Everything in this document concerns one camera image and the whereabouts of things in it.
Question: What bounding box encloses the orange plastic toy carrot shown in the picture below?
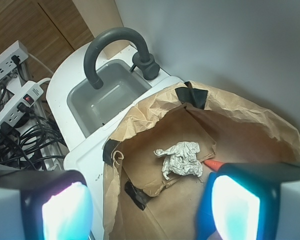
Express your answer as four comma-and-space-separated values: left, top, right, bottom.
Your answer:
203, 159, 225, 172

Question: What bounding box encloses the white power strip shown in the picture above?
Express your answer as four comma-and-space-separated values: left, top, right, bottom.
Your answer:
0, 81, 44, 128
0, 40, 29, 80

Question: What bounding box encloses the white power strip near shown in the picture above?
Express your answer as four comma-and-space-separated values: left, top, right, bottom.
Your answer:
0, 81, 44, 128

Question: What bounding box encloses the brown paper bag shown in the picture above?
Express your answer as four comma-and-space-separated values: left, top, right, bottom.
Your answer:
103, 81, 300, 240

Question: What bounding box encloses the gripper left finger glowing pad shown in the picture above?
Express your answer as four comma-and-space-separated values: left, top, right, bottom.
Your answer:
0, 170, 93, 240

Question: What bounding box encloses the grey toy faucet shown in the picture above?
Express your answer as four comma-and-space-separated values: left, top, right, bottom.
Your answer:
83, 27, 161, 90

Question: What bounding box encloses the white paper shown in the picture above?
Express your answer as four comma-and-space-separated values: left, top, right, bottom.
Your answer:
153, 141, 203, 181

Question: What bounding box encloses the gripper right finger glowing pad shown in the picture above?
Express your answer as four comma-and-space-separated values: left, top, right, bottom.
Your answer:
196, 162, 300, 240

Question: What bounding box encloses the grey sink basin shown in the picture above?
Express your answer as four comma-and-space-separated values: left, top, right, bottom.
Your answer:
67, 59, 151, 138

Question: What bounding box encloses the white plastic sink counter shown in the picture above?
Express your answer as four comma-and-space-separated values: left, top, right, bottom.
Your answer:
46, 44, 182, 240

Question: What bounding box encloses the black power cables bundle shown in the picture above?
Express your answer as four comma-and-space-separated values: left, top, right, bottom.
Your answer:
0, 82, 67, 171

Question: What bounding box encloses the white power strip far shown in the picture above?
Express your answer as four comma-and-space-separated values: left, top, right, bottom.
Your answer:
0, 40, 29, 80

